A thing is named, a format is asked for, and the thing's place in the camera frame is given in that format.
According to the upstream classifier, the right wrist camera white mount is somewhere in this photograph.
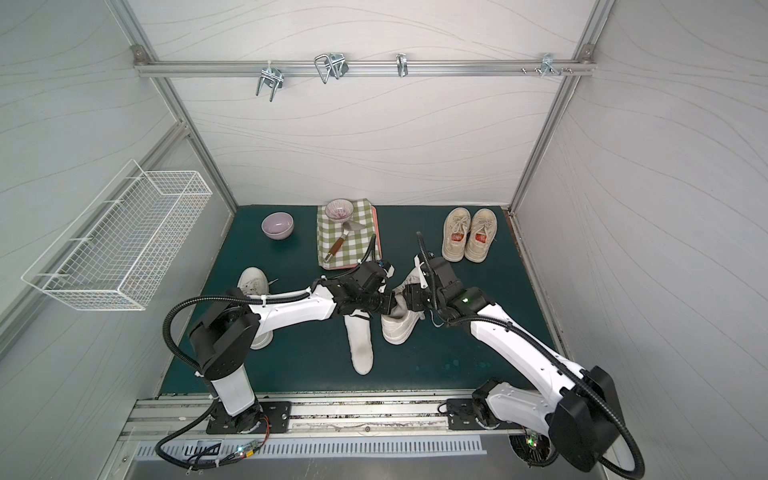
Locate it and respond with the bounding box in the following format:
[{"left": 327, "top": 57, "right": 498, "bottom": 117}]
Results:
[{"left": 414, "top": 255, "right": 429, "bottom": 290}]

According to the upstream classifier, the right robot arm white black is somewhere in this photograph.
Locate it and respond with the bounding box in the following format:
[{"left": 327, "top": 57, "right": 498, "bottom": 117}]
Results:
[{"left": 403, "top": 255, "right": 626, "bottom": 472}]

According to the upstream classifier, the pink tray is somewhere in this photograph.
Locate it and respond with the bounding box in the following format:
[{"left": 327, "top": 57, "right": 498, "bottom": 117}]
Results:
[{"left": 320, "top": 206, "right": 383, "bottom": 272}]

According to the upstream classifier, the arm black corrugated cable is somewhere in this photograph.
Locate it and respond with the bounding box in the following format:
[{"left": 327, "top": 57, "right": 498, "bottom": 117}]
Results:
[
  {"left": 162, "top": 290, "right": 313, "bottom": 373},
  {"left": 415, "top": 231, "right": 646, "bottom": 480}
]

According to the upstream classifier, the beige sneaker one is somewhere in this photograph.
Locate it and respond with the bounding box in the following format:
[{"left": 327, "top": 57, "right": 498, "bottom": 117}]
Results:
[
  {"left": 465, "top": 208, "right": 498, "bottom": 263},
  {"left": 441, "top": 207, "right": 471, "bottom": 262}
]

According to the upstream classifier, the purple bowl on table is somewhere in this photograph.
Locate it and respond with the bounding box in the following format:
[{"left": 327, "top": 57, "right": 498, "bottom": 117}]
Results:
[{"left": 261, "top": 212, "right": 295, "bottom": 240}]

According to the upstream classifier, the aluminium cross rail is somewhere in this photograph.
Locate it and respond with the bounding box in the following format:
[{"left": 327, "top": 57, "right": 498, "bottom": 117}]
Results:
[{"left": 134, "top": 57, "right": 597, "bottom": 79}]

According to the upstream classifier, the pink speckled bowl on cloth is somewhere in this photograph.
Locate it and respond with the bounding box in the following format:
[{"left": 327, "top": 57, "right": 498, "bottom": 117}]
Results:
[{"left": 324, "top": 198, "right": 354, "bottom": 223}]

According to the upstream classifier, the metal spatula wooden handle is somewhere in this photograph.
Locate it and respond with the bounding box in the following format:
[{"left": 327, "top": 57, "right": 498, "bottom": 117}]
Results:
[{"left": 324, "top": 220, "right": 365, "bottom": 262}]

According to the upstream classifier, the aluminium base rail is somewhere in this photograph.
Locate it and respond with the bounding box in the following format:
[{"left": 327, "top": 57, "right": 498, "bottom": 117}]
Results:
[{"left": 119, "top": 387, "right": 555, "bottom": 441}]

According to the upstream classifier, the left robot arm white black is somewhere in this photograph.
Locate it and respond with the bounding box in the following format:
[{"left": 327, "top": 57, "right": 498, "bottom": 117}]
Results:
[{"left": 190, "top": 260, "right": 396, "bottom": 417}]

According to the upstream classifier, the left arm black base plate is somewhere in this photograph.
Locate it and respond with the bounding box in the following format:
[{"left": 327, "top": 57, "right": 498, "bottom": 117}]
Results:
[{"left": 206, "top": 401, "right": 292, "bottom": 435}]

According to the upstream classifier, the green white checkered cloth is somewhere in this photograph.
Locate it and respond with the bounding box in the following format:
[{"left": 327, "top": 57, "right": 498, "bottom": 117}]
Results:
[{"left": 316, "top": 198, "right": 382, "bottom": 269}]

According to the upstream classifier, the white vent strip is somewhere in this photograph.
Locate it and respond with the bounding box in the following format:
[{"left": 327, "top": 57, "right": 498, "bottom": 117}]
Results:
[{"left": 132, "top": 435, "right": 487, "bottom": 461}]

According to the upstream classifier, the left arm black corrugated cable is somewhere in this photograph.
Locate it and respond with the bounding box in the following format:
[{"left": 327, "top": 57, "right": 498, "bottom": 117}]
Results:
[{"left": 162, "top": 290, "right": 313, "bottom": 373}]

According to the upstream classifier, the white insole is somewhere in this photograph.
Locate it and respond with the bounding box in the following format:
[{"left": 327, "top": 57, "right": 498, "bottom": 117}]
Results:
[{"left": 344, "top": 316, "right": 374, "bottom": 376}]

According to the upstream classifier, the beige sneaker left one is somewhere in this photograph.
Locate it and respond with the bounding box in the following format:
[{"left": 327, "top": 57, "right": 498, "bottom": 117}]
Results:
[{"left": 441, "top": 207, "right": 471, "bottom": 262}]

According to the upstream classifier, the metal hook bracket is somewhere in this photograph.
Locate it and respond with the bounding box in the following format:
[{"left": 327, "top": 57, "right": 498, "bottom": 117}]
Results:
[
  {"left": 395, "top": 53, "right": 408, "bottom": 78},
  {"left": 255, "top": 61, "right": 284, "bottom": 102},
  {"left": 313, "top": 53, "right": 349, "bottom": 84},
  {"left": 520, "top": 53, "right": 573, "bottom": 78}
]

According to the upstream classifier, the white sneaker with laces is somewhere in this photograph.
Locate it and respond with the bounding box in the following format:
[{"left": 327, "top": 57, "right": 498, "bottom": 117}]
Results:
[{"left": 236, "top": 266, "right": 278, "bottom": 351}]

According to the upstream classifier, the white wire basket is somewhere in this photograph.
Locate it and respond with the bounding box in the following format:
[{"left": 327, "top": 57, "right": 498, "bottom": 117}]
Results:
[{"left": 21, "top": 160, "right": 212, "bottom": 312}]

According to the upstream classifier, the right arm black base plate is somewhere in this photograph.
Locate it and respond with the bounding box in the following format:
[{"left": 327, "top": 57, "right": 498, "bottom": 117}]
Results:
[{"left": 437, "top": 398, "right": 517, "bottom": 431}]

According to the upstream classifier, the beige sneaker right one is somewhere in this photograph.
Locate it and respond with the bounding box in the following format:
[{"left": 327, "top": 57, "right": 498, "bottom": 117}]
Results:
[{"left": 465, "top": 208, "right": 498, "bottom": 263}]

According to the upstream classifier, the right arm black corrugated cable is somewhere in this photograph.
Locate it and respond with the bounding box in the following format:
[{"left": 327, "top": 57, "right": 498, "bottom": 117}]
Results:
[{"left": 415, "top": 231, "right": 646, "bottom": 480}]

